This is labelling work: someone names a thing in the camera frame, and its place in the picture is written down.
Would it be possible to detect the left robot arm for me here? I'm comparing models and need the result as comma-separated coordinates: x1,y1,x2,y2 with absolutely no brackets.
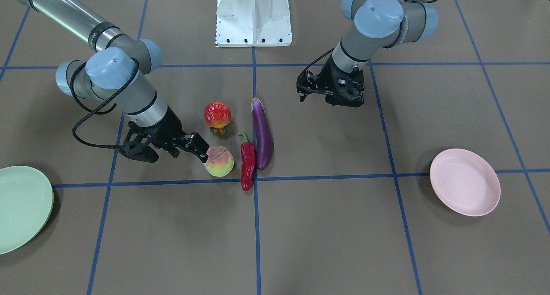
296,0,439,107

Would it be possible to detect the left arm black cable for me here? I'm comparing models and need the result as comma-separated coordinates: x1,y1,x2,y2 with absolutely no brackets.
297,49,335,79

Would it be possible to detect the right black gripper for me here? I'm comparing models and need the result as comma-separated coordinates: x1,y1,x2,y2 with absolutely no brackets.
147,107,210,163

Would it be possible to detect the peach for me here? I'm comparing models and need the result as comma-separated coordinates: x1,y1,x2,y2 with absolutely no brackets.
204,146,235,177

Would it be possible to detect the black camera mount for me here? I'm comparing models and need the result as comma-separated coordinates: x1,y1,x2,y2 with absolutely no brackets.
325,66,365,108
118,121,159,163

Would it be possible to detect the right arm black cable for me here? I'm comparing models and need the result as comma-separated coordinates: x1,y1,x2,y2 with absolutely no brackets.
69,58,140,150

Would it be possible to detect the green plate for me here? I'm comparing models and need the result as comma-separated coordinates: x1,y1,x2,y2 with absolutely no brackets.
0,166,54,255

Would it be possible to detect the purple eggplant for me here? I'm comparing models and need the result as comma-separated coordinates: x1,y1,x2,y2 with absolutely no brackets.
251,94,274,170

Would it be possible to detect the red chili pepper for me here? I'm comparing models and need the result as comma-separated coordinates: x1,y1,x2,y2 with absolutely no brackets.
238,132,256,192

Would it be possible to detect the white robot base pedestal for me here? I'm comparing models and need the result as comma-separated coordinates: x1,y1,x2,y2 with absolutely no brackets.
215,0,293,47

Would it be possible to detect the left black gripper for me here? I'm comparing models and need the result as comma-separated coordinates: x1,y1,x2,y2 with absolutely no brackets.
296,55,341,103

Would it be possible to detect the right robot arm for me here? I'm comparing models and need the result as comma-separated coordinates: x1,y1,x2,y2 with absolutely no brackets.
16,0,209,163

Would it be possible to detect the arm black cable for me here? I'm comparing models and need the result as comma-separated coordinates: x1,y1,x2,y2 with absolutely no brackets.
297,49,335,79
69,58,140,150

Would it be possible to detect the red pomegranate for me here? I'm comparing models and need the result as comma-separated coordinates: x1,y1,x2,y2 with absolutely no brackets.
203,101,232,134

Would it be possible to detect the pink plate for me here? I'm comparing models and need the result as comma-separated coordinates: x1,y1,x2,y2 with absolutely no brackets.
429,148,501,217

